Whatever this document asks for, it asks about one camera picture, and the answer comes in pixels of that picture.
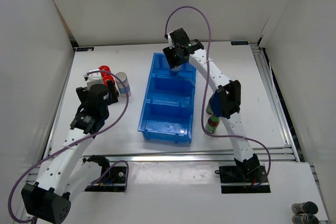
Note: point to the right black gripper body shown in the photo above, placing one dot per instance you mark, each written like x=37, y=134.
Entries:
x=172, y=56

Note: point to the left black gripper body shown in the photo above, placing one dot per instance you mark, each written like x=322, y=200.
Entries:
x=82, y=93

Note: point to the blue-label shaker can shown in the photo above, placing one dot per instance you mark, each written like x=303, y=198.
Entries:
x=123, y=84
x=175, y=70

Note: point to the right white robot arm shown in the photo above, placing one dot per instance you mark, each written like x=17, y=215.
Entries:
x=226, y=99

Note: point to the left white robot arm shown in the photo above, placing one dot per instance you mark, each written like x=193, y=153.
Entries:
x=49, y=198

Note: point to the front red-lid sauce jar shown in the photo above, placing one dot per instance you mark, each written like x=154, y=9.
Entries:
x=109, y=77

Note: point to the red-lid sauce jar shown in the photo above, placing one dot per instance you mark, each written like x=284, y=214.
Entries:
x=109, y=77
x=104, y=69

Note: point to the rear red-lid sauce jar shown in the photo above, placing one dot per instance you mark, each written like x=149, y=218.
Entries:
x=104, y=69

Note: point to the blue three-compartment plastic bin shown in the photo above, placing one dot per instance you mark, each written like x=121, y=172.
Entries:
x=168, y=106

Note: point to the rear yellow-cap sauce bottle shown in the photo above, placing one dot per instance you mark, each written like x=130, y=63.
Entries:
x=209, y=108

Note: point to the yellow-cap sauce bottle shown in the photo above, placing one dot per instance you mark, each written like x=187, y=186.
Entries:
x=209, y=108
x=212, y=124

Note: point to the front yellow-cap sauce bottle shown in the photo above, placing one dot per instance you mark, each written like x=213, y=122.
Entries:
x=212, y=124

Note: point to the upper dark corner bottle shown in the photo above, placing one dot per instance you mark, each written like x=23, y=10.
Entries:
x=307, y=207

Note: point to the dark corner bottle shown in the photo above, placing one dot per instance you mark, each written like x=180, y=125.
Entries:
x=307, y=207
x=305, y=219

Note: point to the lower dark corner bottle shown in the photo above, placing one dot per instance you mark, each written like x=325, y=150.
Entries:
x=305, y=219

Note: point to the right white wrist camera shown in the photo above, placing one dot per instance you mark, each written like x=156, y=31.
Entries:
x=170, y=42

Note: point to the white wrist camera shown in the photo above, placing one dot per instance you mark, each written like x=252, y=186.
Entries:
x=170, y=42
x=93, y=78

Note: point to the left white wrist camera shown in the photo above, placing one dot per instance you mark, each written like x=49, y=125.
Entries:
x=93, y=78

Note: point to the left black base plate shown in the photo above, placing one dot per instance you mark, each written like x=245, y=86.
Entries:
x=114, y=183

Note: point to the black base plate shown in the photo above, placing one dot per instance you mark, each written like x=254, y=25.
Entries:
x=234, y=182
x=114, y=183

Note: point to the aluminium frame rail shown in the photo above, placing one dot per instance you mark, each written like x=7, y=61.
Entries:
x=262, y=115

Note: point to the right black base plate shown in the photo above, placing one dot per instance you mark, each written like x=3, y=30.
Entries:
x=234, y=182

